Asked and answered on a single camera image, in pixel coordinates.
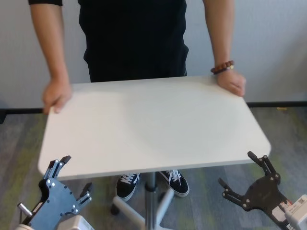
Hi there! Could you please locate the person right black sneaker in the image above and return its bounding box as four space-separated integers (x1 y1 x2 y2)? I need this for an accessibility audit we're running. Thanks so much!
116 172 142 201

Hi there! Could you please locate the person left hand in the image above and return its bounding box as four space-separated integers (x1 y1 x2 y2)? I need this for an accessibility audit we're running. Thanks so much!
215 70 247 98

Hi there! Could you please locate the black furniture foot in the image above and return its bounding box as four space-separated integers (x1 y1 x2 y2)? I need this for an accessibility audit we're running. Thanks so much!
0 100 8 124

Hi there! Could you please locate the person left black sneaker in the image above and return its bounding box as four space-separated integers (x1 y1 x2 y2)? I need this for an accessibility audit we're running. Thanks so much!
159 169 190 198

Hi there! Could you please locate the brown wooden bead bracelet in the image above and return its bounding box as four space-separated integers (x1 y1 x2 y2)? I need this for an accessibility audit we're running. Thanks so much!
210 60 235 74

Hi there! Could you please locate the person in black clothes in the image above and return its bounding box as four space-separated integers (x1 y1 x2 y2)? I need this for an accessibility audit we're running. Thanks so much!
78 0 190 83

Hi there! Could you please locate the person right hand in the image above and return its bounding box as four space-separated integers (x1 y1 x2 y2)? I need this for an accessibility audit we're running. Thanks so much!
42 77 73 115

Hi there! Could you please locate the person right forearm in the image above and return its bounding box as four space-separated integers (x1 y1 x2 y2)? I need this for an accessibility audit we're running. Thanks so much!
28 0 70 82

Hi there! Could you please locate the white rolling pedestal table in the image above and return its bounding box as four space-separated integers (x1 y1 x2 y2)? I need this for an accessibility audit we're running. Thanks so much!
37 76 272 230

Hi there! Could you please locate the black wall baseboard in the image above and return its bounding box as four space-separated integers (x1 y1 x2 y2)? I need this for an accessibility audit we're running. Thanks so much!
0 102 307 115

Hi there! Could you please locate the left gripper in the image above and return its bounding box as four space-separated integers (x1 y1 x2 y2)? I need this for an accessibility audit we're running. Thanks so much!
30 155 94 230

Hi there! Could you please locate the black cable with silver plug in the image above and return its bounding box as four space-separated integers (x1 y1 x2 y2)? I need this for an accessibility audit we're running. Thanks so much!
17 202 34 226

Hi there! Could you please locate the person black sneaker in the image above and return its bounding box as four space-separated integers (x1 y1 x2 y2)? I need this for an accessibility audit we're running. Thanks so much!
159 169 190 198
116 172 142 201

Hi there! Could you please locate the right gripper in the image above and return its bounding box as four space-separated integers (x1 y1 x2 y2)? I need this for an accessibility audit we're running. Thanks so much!
217 150 292 230

